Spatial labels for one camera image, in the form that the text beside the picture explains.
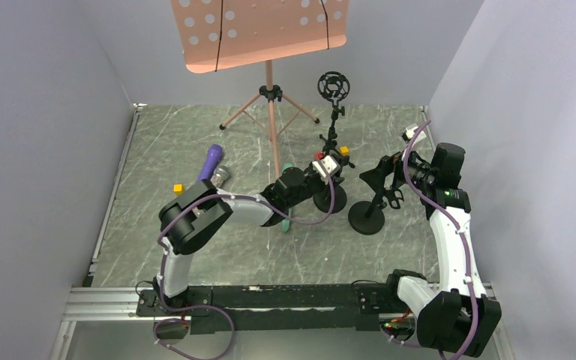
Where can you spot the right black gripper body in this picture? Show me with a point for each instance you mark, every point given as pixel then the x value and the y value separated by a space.
pixel 394 172

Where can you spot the purple toy microphone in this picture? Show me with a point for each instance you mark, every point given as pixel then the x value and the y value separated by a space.
pixel 213 156

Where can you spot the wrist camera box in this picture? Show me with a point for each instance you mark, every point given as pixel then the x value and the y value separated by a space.
pixel 410 132
pixel 326 167

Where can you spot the black round base mic stand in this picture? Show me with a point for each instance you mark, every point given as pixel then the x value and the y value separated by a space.
pixel 323 199

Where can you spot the yellow cube near left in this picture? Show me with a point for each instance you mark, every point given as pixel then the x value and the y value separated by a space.
pixel 178 189

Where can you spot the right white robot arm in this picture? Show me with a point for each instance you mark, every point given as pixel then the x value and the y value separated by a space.
pixel 458 317

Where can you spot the pink music stand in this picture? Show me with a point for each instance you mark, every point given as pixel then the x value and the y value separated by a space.
pixel 220 35

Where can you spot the silver glitter microphone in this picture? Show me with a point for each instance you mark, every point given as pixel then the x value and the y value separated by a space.
pixel 220 175

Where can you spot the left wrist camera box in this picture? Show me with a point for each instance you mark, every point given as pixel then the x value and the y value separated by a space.
pixel 326 167

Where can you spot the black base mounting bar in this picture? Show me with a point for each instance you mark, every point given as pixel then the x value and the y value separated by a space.
pixel 273 305

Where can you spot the black shock mount tripod stand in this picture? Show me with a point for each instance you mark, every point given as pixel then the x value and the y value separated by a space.
pixel 334 87

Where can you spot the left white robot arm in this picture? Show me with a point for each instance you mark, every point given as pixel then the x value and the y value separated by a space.
pixel 189 221

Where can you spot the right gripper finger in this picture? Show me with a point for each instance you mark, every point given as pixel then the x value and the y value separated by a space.
pixel 387 164
pixel 376 180

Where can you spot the teal toy microphone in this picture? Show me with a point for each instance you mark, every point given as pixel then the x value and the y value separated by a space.
pixel 286 223

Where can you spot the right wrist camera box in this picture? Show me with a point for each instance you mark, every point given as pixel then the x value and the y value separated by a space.
pixel 410 132

